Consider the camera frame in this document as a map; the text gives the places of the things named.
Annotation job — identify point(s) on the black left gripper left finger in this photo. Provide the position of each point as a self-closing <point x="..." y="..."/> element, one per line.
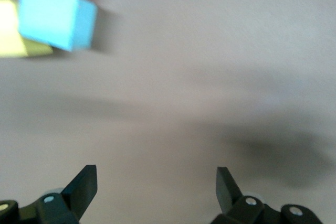
<point x="81" y="190"/>

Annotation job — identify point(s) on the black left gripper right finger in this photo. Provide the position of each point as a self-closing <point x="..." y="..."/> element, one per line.
<point x="225" y="190"/>

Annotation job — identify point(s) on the blue foam cube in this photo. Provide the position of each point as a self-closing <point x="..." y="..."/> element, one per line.
<point x="50" y="14"/>

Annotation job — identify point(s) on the yellow foam cube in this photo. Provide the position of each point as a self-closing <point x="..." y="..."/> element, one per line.
<point x="9" y="32"/>

